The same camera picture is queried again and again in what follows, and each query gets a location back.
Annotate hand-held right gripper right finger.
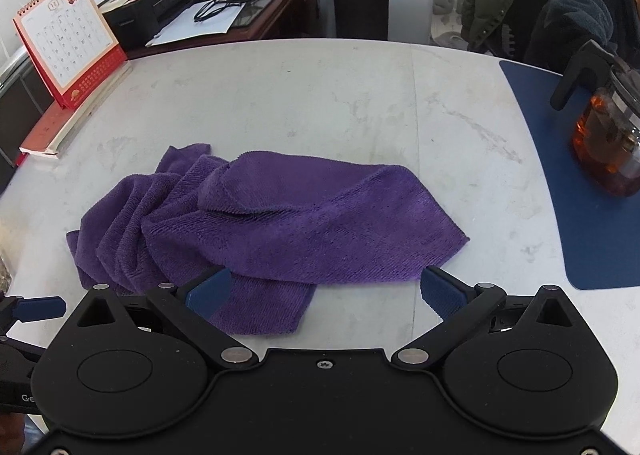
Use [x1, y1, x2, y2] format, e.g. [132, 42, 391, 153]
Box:
[391, 265, 584, 369]

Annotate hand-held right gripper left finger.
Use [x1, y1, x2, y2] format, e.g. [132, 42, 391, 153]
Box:
[74, 266, 259, 369]

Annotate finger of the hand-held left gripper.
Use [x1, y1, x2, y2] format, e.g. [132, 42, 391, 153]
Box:
[0, 335, 47, 366]
[0, 294, 67, 331]

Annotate purple towel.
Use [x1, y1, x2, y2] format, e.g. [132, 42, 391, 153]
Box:
[66, 145, 471, 336]

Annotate blue desk mat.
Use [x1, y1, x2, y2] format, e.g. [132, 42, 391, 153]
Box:
[499, 60, 640, 291]

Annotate red book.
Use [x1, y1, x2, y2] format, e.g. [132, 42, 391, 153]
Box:
[19, 60, 133, 158]

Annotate glass teapot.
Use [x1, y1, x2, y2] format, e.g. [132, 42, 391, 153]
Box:
[550, 39, 640, 198]

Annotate black office chair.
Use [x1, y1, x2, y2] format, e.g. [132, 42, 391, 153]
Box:
[492, 22, 532, 61]

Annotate red desk calendar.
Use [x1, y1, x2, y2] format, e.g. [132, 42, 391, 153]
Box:
[12, 0, 127, 109]

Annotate white paper sheets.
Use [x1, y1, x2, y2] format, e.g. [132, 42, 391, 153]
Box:
[145, 0, 247, 47]

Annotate black eyeglasses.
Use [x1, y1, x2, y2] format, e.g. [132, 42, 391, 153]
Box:
[192, 0, 242, 24]

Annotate dark wooden desk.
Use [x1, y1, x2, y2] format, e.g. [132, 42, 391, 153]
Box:
[125, 0, 331, 61]

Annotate black cabinet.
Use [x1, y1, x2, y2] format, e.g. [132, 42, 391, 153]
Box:
[330, 0, 390, 41]

